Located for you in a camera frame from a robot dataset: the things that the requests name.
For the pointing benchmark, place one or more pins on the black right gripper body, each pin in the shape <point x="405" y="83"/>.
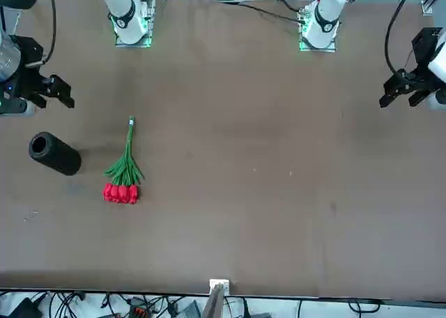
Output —
<point x="29" y="70"/>

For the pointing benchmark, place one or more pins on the aluminium camera post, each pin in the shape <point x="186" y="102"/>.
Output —
<point x="214" y="304"/>

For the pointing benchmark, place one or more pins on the black cylindrical vase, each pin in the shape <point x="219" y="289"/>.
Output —
<point x="59" y="157"/>

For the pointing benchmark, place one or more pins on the orange black hub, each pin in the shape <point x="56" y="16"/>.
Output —
<point x="139" y="311"/>

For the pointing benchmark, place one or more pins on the red tulip bouquet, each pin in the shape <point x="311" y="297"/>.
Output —
<point x="120" y="192"/>

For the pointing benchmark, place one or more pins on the white table edge bracket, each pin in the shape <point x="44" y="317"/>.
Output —
<point x="224" y="284"/>

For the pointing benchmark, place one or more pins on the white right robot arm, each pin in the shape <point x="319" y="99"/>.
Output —
<point x="125" y="14"/>

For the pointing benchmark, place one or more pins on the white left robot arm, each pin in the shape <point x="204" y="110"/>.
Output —
<point x="327" y="14"/>

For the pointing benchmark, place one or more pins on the black power adapter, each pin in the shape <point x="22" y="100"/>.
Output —
<point x="24" y="309"/>

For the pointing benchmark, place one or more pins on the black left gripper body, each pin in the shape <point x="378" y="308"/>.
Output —
<point x="425" y="49"/>

